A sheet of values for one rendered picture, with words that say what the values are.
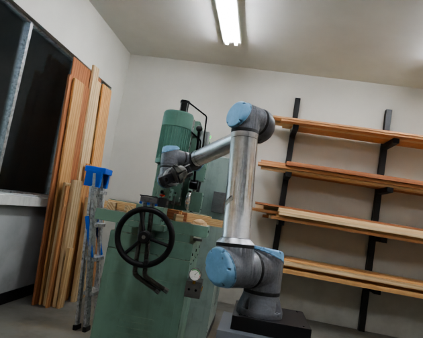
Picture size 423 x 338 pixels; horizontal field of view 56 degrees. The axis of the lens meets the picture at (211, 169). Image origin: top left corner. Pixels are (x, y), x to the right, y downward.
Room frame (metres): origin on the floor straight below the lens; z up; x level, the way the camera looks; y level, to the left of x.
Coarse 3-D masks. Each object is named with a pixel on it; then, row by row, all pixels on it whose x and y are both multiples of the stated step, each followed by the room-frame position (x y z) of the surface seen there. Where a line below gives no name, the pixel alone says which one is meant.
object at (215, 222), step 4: (104, 204) 2.25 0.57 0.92; (120, 204) 2.24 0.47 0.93; (124, 204) 2.24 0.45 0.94; (116, 208) 2.25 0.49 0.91; (120, 208) 2.24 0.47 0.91; (188, 216) 2.22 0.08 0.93; (192, 216) 2.22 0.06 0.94; (196, 216) 2.22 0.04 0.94; (188, 220) 2.22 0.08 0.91; (192, 220) 2.22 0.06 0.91; (204, 220) 2.21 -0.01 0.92; (208, 220) 2.21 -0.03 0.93; (212, 220) 2.21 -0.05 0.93; (216, 220) 2.21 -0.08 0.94; (220, 220) 2.21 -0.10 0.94; (208, 224) 2.21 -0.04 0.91; (212, 224) 2.21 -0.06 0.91; (216, 224) 2.21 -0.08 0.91; (220, 224) 2.21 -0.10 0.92
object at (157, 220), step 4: (136, 204) 1.99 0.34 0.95; (140, 204) 1.98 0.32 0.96; (156, 208) 1.98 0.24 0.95; (160, 208) 1.98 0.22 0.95; (164, 208) 2.01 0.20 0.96; (164, 212) 2.03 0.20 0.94; (136, 216) 1.98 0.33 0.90; (144, 216) 1.98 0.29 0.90; (156, 216) 1.98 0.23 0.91; (136, 220) 1.98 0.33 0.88; (144, 220) 1.98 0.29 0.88; (152, 220) 1.98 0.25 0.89; (156, 220) 1.98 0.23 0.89; (160, 220) 1.98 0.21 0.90; (156, 224) 1.98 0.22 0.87; (160, 224) 1.98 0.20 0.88
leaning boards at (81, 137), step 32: (64, 96) 3.27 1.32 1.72; (96, 96) 3.85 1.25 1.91; (64, 128) 3.32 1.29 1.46; (96, 128) 3.90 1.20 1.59; (64, 160) 3.34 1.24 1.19; (96, 160) 3.97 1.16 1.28; (64, 192) 3.25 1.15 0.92; (64, 224) 3.30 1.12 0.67; (64, 256) 3.32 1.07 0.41; (64, 288) 3.31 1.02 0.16
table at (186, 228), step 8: (96, 208) 2.10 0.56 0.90; (104, 208) 2.16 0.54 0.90; (96, 216) 2.09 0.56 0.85; (104, 216) 2.09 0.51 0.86; (112, 216) 2.09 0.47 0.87; (120, 216) 2.09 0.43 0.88; (128, 224) 2.08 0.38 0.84; (136, 224) 1.98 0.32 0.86; (144, 224) 1.98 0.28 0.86; (152, 224) 1.98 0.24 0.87; (176, 224) 2.07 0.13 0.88; (184, 224) 2.06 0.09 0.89; (192, 224) 2.06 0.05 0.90; (176, 232) 2.07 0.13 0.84; (184, 232) 2.06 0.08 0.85; (192, 232) 2.06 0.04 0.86; (200, 232) 2.06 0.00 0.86; (208, 232) 2.13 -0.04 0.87
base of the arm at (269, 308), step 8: (240, 296) 1.67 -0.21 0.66; (248, 296) 1.61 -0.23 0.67; (256, 296) 1.60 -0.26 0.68; (264, 296) 1.59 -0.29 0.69; (272, 296) 1.60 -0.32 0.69; (240, 304) 1.63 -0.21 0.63; (248, 304) 1.61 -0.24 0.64; (256, 304) 1.59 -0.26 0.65; (264, 304) 1.58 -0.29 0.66; (272, 304) 1.59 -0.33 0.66; (280, 304) 1.64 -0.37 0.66; (240, 312) 1.61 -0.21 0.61; (248, 312) 1.59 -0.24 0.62; (256, 312) 1.57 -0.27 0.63; (264, 312) 1.57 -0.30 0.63; (272, 312) 1.58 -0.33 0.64; (280, 312) 1.62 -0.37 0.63; (264, 320) 1.57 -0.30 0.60; (272, 320) 1.58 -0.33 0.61
